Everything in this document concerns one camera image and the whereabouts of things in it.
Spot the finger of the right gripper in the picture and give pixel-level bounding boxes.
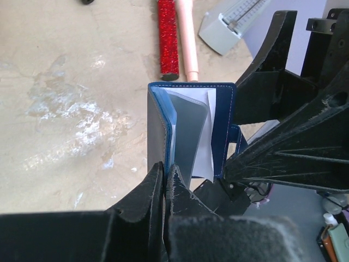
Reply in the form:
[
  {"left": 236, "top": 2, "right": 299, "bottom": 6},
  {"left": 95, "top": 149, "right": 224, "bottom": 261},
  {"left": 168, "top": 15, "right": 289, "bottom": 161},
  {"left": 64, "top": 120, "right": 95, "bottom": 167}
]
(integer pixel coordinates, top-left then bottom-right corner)
[{"left": 224, "top": 64, "right": 348, "bottom": 193}]

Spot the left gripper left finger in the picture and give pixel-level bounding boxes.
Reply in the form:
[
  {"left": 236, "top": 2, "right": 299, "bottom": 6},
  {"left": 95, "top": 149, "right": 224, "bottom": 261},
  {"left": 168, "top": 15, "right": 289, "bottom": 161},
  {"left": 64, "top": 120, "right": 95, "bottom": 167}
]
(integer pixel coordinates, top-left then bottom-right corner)
[{"left": 1, "top": 162, "right": 166, "bottom": 261}]

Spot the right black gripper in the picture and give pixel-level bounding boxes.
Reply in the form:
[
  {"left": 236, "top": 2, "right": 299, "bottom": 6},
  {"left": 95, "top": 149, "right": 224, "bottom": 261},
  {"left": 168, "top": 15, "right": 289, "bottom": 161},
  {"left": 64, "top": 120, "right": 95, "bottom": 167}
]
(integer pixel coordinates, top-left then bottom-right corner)
[{"left": 233, "top": 8, "right": 348, "bottom": 124}]

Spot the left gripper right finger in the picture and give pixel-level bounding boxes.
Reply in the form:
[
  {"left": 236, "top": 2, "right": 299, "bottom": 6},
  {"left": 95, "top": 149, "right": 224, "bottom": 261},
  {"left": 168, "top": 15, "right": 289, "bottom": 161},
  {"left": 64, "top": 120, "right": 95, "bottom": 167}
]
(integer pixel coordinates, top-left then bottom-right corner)
[{"left": 166, "top": 165, "right": 300, "bottom": 261}]

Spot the blue leather card holder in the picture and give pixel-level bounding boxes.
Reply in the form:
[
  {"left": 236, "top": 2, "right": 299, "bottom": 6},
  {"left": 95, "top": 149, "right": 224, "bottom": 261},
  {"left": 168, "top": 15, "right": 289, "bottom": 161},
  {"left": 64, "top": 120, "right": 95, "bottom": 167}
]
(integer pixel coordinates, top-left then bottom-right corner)
[{"left": 147, "top": 82, "right": 248, "bottom": 186}]

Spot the white card in holder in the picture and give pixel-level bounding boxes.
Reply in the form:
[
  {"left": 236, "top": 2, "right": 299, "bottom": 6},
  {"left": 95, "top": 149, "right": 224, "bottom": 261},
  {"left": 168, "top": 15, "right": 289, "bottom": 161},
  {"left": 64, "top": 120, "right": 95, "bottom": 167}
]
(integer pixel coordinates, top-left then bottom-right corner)
[{"left": 154, "top": 87, "right": 216, "bottom": 185}]

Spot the red glitter microphone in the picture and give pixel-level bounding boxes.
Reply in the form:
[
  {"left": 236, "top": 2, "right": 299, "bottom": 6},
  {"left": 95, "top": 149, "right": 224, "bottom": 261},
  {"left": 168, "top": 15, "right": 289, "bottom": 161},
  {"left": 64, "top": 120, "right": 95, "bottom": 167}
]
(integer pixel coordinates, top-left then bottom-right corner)
[{"left": 158, "top": 0, "right": 179, "bottom": 81}]

